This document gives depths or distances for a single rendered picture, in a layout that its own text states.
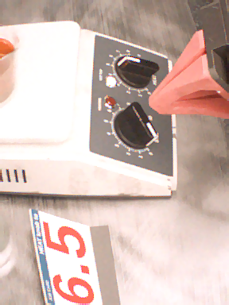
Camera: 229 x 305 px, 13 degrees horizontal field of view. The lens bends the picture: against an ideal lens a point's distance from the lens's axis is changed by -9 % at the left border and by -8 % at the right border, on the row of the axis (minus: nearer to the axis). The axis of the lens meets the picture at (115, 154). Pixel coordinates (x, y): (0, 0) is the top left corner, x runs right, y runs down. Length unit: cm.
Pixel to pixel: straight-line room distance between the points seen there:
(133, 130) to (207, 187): 8
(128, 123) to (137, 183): 4
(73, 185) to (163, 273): 10
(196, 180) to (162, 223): 5
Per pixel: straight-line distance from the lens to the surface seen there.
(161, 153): 82
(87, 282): 79
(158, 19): 95
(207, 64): 66
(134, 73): 84
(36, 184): 82
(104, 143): 80
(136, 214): 84
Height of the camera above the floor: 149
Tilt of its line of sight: 59 degrees down
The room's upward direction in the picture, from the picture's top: straight up
